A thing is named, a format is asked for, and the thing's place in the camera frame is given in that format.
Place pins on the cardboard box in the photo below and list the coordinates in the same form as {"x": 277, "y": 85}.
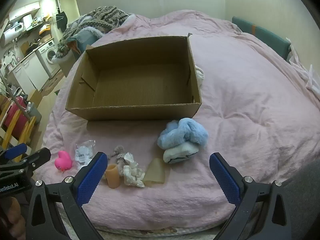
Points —
{"x": 140, "y": 85}

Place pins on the white crumpled sheet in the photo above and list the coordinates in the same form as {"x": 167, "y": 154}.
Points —
{"x": 310, "y": 77}

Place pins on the red suitcase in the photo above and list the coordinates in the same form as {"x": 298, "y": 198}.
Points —
{"x": 15, "y": 118}

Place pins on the white kitchen cabinet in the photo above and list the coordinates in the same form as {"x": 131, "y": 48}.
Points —
{"x": 30, "y": 71}

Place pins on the teal headboard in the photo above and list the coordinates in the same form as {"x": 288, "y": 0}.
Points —
{"x": 265, "y": 35}

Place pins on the black hanging garment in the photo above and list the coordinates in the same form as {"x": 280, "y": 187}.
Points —
{"x": 62, "y": 20}

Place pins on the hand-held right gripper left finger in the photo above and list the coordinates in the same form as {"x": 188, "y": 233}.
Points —
{"x": 91, "y": 178}

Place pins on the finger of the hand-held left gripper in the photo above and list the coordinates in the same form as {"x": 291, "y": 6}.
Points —
{"x": 15, "y": 151}
{"x": 37, "y": 157}

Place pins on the tan silicone cup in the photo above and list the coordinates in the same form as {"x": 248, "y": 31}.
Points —
{"x": 113, "y": 176}

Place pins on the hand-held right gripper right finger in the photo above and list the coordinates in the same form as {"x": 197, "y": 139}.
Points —
{"x": 225, "y": 178}

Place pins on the light blue pillow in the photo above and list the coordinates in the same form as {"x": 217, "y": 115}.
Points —
{"x": 86, "y": 37}

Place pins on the person's left hand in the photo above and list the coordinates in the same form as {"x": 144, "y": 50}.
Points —
{"x": 12, "y": 213}

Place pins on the pink blanket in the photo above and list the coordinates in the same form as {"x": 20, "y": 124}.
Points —
{"x": 245, "y": 100}

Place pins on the white water heater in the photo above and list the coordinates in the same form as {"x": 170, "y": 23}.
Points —
{"x": 11, "y": 33}

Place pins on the white washing machine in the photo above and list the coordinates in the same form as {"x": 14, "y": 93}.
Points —
{"x": 48, "y": 55}

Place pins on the patterned knit blanket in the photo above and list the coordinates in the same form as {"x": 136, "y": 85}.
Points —
{"x": 105, "y": 17}

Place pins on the grey bin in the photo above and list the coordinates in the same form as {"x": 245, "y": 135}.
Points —
{"x": 36, "y": 115}

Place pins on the white knitted cloth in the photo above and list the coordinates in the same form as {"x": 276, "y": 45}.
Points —
{"x": 200, "y": 76}

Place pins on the tan translucent silicone piece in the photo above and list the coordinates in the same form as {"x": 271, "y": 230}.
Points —
{"x": 155, "y": 172}

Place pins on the clear plastic bag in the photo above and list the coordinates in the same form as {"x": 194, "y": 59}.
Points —
{"x": 83, "y": 152}

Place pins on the grey small plush toy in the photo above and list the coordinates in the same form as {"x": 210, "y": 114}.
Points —
{"x": 118, "y": 152}

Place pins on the yellow wooden chair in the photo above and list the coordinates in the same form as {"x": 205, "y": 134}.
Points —
{"x": 27, "y": 127}

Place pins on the pink rubber duck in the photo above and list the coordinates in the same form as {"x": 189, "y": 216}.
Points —
{"x": 63, "y": 161}

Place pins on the blue fluffy sock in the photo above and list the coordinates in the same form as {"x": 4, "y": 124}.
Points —
{"x": 185, "y": 131}

